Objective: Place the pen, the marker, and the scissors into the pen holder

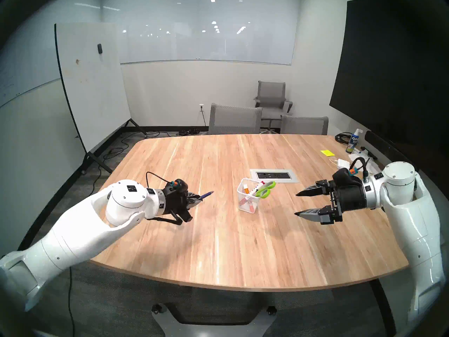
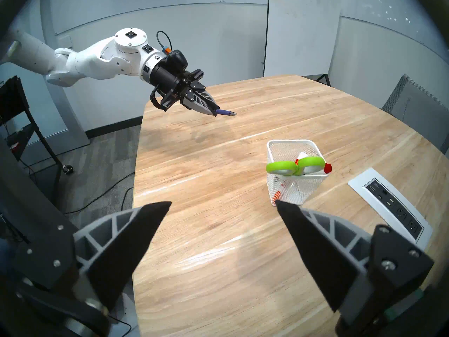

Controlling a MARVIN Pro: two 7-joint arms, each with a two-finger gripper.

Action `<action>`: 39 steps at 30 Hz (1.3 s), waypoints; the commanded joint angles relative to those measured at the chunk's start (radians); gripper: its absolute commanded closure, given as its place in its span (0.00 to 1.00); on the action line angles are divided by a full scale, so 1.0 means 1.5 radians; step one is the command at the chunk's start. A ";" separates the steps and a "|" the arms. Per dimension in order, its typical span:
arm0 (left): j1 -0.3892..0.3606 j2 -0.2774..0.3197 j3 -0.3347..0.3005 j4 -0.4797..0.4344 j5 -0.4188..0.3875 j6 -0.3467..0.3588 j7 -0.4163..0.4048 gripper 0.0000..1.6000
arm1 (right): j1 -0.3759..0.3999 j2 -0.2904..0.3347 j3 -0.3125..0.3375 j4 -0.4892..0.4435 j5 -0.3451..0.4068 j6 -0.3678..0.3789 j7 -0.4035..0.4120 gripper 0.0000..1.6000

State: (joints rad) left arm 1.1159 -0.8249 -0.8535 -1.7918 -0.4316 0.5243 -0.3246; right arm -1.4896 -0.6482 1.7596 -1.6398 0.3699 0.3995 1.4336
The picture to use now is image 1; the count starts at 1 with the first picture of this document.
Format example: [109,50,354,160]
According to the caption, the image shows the side wall whiteboard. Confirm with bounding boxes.
[0,24,62,107]

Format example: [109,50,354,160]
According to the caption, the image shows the silver table outlet box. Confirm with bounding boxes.
[250,169,300,183]

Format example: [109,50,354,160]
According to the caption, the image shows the gray mesh office chair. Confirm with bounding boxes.
[209,103,263,135]
[280,115,329,136]

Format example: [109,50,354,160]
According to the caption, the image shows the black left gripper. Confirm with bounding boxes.
[163,191,203,225]

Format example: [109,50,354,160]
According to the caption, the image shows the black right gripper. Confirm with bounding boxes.
[294,180,367,225]

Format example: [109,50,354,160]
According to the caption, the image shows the black video sound bar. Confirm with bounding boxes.
[365,130,420,172]

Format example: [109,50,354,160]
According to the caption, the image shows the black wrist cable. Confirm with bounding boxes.
[349,157,369,180]
[146,171,172,186]

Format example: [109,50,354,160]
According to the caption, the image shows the green handled scissors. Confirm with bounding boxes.
[254,180,276,199]

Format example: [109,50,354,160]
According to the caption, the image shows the white mesh pen holder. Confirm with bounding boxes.
[237,178,265,213]

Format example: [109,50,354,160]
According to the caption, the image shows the white crumpled plastic sheet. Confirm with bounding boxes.
[348,152,384,175]

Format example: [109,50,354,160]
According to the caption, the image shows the large black wall screen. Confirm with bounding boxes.
[329,0,449,172]

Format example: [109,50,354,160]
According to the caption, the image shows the rolling white whiteboard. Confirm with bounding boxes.
[54,22,148,175]

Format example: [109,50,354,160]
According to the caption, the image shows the whiteboard cleaner spray bottle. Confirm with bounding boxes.
[346,129,362,154]

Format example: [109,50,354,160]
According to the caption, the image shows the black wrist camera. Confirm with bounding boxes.
[165,179,188,196]
[333,168,362,187]

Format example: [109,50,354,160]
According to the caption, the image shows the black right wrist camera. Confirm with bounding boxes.
[333,168,362,187]

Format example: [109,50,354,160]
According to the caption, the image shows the gray office chair with armrests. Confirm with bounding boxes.
[253,81,293,133]

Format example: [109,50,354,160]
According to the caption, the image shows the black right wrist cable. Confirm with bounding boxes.
[349,157,369,180]

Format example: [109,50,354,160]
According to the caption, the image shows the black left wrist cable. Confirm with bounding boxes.
[146,171,172,186]

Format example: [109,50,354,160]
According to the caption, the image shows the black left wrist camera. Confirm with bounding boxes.
[165,179,188,196]

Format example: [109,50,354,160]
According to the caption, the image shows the orange white Expo marker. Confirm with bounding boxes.
[243,185,256,212]

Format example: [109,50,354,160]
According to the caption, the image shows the wide glass wall board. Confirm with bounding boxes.
[102,0,300,66]

